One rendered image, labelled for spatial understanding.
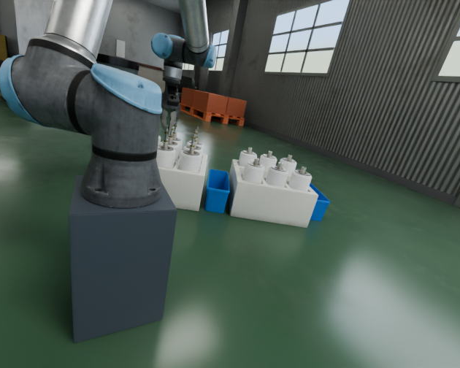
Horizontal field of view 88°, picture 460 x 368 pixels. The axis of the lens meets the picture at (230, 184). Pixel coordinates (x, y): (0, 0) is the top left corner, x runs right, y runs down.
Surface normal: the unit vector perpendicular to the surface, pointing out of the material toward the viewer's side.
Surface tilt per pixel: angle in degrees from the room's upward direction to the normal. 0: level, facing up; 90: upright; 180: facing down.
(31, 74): 66
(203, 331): 0
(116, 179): 72
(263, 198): 90
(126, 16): 90
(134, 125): 90
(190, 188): 90
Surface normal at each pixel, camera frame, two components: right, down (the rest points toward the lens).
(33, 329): 0.19, -0.92
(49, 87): -0.04, 0.00
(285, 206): 0.05, 0.36
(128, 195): 0.45, 0.10
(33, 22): 0.44, 0.40
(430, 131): -0.87, 0.00
